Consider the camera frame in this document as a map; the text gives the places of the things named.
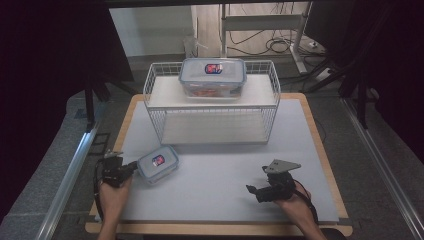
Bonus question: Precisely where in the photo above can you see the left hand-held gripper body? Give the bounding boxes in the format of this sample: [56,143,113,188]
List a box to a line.
[97,149,134,189]

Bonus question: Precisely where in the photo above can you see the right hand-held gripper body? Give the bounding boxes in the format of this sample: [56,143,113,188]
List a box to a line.
[261,158,303,203]

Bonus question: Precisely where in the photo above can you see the small clear plastic food container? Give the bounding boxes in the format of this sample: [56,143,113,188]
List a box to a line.
[136,144,180,185]

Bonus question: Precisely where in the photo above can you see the white wire shelf rack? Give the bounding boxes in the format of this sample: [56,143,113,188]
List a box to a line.
[142,59,282,146]

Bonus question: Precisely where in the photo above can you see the large clear plastic food container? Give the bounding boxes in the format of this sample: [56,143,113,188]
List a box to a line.
[178,57,248,100]

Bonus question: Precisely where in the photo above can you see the person's left hand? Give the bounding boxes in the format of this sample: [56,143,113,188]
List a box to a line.
[98,175,134,216]

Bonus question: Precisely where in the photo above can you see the person's right hand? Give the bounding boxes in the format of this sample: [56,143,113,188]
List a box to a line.
[273,181,313,219]

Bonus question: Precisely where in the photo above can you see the black tripod stand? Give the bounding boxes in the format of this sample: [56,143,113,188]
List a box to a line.
[299,54,373,130]
[82,74,136,132]

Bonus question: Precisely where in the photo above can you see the black curtain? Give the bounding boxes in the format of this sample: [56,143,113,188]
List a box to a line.
[304,0,424,164]
[0,0,134,221]

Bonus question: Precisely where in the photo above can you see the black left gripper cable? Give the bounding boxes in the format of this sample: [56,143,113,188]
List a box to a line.
[93,159,105,218]

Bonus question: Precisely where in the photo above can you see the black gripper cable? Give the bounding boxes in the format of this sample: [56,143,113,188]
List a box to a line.
[292,179,320,225]
[93,159,105,218]

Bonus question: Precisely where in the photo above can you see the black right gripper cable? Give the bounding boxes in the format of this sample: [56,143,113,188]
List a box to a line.
[292,179,320,225]

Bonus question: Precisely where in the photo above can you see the aluminium rail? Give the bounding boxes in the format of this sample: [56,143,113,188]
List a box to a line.
[34,128,98,240]
[342,98,424,240]

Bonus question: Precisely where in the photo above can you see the black floor cables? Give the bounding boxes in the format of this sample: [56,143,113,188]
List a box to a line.
[228,29,326,58]

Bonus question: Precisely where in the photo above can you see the white metal desk frame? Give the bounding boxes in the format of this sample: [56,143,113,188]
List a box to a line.
[219,2,311,75]

